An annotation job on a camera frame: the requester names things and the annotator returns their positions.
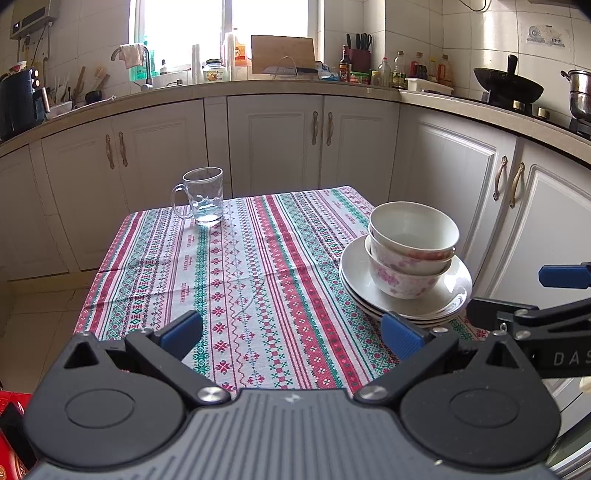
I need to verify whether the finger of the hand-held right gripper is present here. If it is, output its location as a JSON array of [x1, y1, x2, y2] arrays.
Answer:
[[539, 262, 591, 289], [466, 298, 591, 344]]

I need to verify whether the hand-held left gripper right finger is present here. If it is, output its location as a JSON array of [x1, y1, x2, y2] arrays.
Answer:
[[355, 311, 539, 408]]

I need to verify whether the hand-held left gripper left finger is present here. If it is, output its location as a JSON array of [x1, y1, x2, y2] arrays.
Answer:
[[51, 310, 232, 408]]

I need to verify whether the white plate with fruit print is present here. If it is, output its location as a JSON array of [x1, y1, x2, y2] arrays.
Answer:
[[353, 291, 460, 329], [339, 235, 474, 319], [341, 272, 469, 324]]

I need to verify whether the white pink-flowered bowl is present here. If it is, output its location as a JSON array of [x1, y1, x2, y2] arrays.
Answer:
[[367, 251, 453, 301], [365, 234, 457, 274]]

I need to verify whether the plain white bowl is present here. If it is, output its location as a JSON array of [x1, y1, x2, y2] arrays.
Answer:
[[368, 200, 461, 261]]

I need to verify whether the red green patterned tablecloth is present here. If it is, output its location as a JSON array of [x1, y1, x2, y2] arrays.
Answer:
[[74, 186, 490, 393]]

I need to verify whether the clear glass mug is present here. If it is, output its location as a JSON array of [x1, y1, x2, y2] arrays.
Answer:
[[171, 167, 225, 226]]

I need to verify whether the black gas stove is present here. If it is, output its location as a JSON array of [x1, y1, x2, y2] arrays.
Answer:
[[482, 95, 591, 139]]

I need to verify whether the red printed carton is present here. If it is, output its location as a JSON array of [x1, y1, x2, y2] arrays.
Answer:
[[0, 388, 38, 480]]

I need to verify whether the steel cooking pot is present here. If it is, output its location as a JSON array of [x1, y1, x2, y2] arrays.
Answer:
[[561, 69, 591, 123]]

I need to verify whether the black wok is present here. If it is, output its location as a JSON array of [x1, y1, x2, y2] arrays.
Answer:
[[473, 54, 544, 104]]

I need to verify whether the white plastic tray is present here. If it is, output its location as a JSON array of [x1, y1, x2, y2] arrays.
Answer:
[[405, 78, 454, 96]]

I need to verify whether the row of condiment bottles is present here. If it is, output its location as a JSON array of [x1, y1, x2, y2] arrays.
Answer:
[[339, 45, 454, 89]]

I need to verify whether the dish rack with utensils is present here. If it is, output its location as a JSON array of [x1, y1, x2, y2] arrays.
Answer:
[[48, 67, 116, 112]]

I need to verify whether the metal sink faucet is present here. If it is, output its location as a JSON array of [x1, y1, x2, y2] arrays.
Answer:
[[111, 46, 154, 90]]

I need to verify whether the beige kitchen countertop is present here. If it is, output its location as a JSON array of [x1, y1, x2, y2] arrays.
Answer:
[[0, 80, 591, 160]]

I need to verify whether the glass jar with dark lid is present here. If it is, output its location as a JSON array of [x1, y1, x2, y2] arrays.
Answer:
[[202, 58, 227, 83]]

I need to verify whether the green dish soap bottle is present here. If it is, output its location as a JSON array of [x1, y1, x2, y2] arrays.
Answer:
[[130, 36, 151, 80]]

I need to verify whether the dark blue air fryer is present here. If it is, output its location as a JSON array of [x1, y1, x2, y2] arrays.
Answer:
[[0, 68, 49, 141]]

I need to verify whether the dark red knife block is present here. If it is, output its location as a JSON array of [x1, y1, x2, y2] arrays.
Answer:
[[346, 33, 373, 72]]

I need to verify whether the pale dish cloth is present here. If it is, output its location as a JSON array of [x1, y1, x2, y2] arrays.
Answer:
[[119, 43, 145, 68]]

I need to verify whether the orange label jug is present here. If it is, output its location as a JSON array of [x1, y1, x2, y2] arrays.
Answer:
[[233, 28, 249, 68]]

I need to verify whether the brown cutting board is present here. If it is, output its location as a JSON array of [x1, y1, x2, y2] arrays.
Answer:
[[250, 35, 316, 75]]

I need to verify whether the kitchen window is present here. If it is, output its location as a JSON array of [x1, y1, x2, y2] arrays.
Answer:
[[129, 0, 324, 51]]

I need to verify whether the white water heater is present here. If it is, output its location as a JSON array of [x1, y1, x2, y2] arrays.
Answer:
[[9, 0, 58, 39]]

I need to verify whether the grey wall sticker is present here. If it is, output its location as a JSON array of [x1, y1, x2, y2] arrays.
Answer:
[[526, 22, 571, 48]]

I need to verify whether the wire rack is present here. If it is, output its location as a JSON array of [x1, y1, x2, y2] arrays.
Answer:
[[264, 56, 321, 77]]

